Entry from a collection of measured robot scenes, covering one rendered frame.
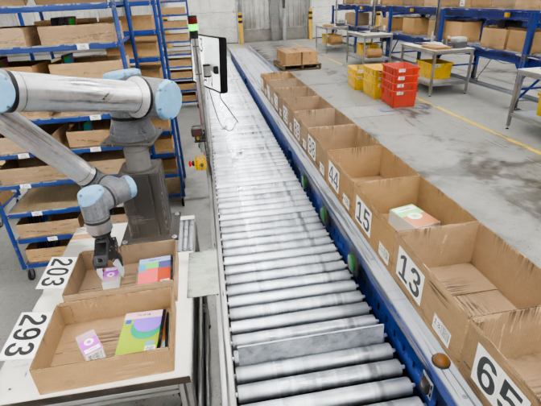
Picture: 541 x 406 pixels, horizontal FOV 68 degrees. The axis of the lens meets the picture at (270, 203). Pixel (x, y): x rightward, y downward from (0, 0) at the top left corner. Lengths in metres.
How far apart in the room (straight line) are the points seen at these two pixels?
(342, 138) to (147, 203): 1.20
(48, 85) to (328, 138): 1.55
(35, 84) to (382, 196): 1.29
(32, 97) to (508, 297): 1.51
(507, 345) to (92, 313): 1.27
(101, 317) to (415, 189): 1.31
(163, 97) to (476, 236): 1.20
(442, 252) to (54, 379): 1.25
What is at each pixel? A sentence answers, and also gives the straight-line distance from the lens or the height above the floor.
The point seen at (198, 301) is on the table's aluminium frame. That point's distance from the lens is 2.04.
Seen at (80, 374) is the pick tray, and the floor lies 0.81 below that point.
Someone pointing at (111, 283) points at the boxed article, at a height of 0.79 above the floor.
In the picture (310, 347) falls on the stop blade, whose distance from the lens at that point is 1.32.
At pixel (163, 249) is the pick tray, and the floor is 0.81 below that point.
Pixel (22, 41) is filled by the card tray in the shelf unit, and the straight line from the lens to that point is 2.75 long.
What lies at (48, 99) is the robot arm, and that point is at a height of 1.50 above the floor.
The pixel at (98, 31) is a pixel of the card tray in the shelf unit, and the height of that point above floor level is 1.60.
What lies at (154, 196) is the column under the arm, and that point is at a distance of 1.85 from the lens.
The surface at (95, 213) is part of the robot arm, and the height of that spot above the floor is 1.08.
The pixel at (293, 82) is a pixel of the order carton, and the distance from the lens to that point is 3.90.
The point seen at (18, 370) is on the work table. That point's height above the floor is 0.75.
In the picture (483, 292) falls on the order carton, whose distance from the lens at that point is 1.44.
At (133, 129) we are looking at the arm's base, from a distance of 1.76.
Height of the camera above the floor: 1.73
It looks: 27 degrees down
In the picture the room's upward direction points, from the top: 3 degrees counter-clockwise
